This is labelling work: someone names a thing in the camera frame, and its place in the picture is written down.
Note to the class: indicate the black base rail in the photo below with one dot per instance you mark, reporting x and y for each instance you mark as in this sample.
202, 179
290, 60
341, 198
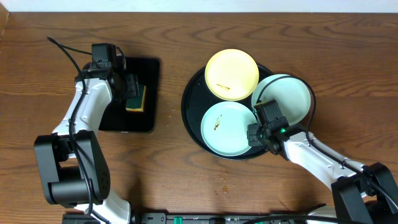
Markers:
162, 218

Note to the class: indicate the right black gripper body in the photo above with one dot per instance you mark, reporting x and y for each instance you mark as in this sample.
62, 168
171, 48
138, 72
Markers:
256, 135

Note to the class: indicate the black round tray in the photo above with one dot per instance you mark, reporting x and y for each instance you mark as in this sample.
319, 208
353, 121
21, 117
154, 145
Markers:
196, 100

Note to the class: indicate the yellow plate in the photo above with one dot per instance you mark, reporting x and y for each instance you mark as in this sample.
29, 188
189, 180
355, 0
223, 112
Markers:
231, 74

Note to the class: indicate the green yellow sponge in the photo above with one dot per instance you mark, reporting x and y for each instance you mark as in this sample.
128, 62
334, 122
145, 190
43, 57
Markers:
136, 104

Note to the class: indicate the light blue plate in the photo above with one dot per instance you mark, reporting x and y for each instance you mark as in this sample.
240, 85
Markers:
292, 96
224, 128

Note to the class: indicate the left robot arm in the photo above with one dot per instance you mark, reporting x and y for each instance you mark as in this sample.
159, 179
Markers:
72, 167

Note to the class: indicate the light blue plate front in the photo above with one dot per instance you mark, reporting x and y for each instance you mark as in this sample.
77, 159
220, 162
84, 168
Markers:
224, 128

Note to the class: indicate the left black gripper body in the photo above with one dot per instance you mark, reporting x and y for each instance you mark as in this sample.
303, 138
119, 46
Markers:
134, 86

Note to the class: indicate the black rectangular tray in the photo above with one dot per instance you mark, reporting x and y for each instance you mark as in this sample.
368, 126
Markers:
135, 114

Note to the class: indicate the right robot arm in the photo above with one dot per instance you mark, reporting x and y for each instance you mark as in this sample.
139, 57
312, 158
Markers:
361, 193

